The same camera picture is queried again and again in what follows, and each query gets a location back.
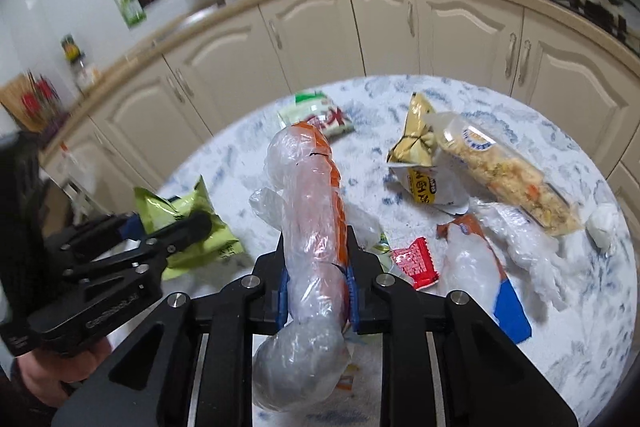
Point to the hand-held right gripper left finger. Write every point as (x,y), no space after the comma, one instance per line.
(281,292)

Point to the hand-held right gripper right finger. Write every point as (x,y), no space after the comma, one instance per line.
(353,297)

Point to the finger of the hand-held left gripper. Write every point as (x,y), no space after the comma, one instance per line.
(140,263)
(187,229)

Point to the orange clear plastic wrapper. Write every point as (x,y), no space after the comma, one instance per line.
(312,207)

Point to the white orange blue wrapper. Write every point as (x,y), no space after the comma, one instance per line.
(472,267)

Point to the person's left hand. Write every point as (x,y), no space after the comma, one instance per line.
(45,372)

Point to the small red packet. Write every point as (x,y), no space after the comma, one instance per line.
(415,262)

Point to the white yellow label packet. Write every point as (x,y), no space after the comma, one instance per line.
(430,192)

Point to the green red snack packet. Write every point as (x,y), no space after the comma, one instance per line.
(320,114)

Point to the yellow black snack packet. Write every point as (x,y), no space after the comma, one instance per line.
(415,132)

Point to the crumpled clear plastic film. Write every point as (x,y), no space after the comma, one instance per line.
(525,247)

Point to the blue patterned white tablecloth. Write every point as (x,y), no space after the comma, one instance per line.
(380,107)

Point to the wooden utensil holder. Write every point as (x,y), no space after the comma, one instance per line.
(30,104)

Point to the glass jar with yellow lid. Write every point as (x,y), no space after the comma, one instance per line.
(82,67)

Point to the clear bag of crackers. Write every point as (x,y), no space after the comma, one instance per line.
(505,172)

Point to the green dish soap bottle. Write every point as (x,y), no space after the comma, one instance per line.
(134,9)

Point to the cream kitchen cabinet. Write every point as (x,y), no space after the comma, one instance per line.
(310,37)

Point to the white crumpled tissue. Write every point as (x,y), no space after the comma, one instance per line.
(602,227)

